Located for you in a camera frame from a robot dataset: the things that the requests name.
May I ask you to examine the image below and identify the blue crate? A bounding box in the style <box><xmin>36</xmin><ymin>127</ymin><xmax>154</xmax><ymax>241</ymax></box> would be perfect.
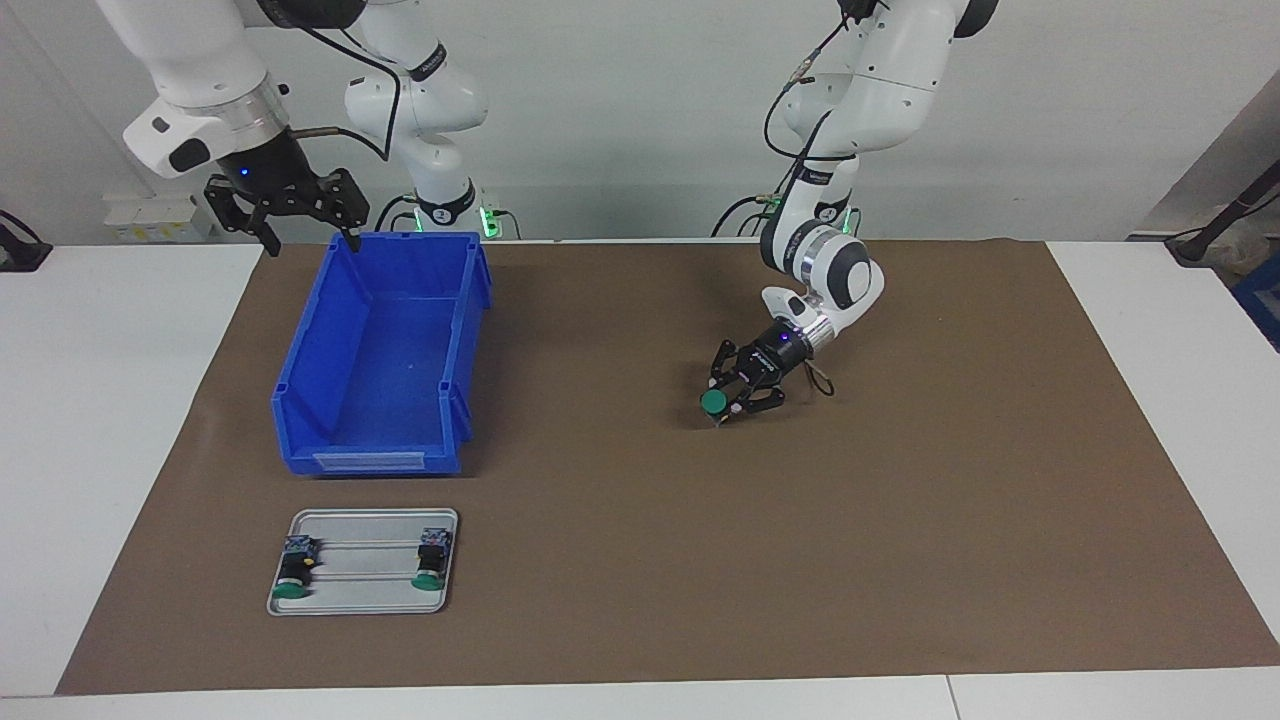
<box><xmin>1232</xmin><ymin>250</ymin><xmax>1280</xmax><ymax>353</ymax></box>

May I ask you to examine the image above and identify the silver metal tray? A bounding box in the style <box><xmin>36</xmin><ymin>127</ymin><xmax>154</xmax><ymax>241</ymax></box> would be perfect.
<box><xmin>266</xmin><ymin>508</ymin><xmax>460</xmax><ymax>617</ymax></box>

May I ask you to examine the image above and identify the blue plastic storage bin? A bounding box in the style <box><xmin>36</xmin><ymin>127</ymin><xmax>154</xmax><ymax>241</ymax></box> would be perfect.
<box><xmin>272</xmin><ymin>230</ymin><xmax>494</xmax><ymax>477</ymax></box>

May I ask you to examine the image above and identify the brown paper table mat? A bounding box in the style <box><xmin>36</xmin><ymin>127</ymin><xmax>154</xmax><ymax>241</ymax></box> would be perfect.
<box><xmin>55</xmin><ymin>238</ymin><xmax>1280</xmax><ymax>696</ymax></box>

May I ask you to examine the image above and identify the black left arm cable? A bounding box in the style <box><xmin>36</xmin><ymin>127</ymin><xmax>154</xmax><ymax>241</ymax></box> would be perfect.
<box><xmin>763</xmin><ymin>0</ymin><xmax>881</xmax><ymax>398</ymax></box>

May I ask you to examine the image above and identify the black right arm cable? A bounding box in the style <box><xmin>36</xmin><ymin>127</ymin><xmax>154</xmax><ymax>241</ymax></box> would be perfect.
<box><xmin>285</xmin><ymin>20</ymin><xmax>403</xmax><ymax>163</ymax></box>

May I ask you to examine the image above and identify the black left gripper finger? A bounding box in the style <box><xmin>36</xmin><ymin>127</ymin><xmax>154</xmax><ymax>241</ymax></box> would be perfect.
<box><xmin>732</xmin><ymin>375</ymin><xmax>791</xmax><ymax>414</ymax></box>
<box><xmin>710</xmin><ymin>340</ymin><xmax>749</xmax><ymax>391</ymax></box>

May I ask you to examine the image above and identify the black table clamp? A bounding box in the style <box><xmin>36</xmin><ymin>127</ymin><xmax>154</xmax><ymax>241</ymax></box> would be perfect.
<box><xmin>0</xmin><ymin>208</ymin><xmax>53</xmax><ymax>273</ymax></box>

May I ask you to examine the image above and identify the black pole stand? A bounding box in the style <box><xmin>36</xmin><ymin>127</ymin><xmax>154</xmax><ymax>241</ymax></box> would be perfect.
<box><xmin>1165</xmin><ymin>160</ymin><xmax>1280</xmax><ymax>266</ymax></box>

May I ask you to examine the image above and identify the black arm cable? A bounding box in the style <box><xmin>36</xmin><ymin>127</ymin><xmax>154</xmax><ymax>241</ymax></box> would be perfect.
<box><xmin>285</xmin><ymin>20</ymin><xmax>403</xmax><ymax>163</ymax></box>
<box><xmin>763</xmin><ymin>0</ymin><xmax>881</xmax><ymax>398</ymax></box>

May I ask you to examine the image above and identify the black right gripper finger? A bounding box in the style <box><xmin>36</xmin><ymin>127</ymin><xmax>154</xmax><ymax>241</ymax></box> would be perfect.
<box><xmin>205</xmin><ymin>178</ymin><xmax>283</xmax><ymax>258</ymax></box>
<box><xmin>303</xmin><ymin>168</ymin><xmax>371</xmax><ymax>251</ymax></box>

